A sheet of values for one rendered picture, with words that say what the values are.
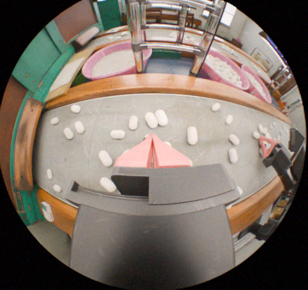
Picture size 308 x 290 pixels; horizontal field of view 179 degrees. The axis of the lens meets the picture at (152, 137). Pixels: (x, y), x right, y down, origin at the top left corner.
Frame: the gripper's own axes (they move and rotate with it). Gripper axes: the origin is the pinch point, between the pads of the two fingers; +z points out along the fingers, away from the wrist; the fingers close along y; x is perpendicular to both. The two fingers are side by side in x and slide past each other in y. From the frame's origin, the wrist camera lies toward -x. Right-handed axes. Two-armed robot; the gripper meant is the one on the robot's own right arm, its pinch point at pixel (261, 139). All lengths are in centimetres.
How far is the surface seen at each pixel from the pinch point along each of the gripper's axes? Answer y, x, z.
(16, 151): 75, -3, -12
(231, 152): 17.4, 2.2, -2.4
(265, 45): -414, -283, 246
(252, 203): 6.1, 12.7, -15.3
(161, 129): 34.0, -0.2, 3.0
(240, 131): 10.4, -0.3, 3.2
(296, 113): -438, -54, 70
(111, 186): 43.5, 6.1, -7.2
